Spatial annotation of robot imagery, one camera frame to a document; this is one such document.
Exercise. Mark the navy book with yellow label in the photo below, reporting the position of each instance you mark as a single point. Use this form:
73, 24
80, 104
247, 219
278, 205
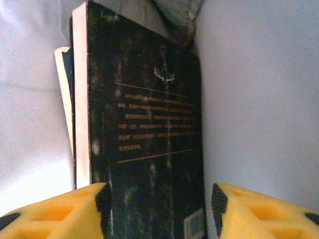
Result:
63, 87

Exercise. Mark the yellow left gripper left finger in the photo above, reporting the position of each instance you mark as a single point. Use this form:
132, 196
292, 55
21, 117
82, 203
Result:
54, 214

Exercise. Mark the black book with gold text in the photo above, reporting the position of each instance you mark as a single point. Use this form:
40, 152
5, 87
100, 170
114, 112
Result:
149, 112

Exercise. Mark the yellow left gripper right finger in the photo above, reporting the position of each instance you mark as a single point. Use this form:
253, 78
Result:
261, 216

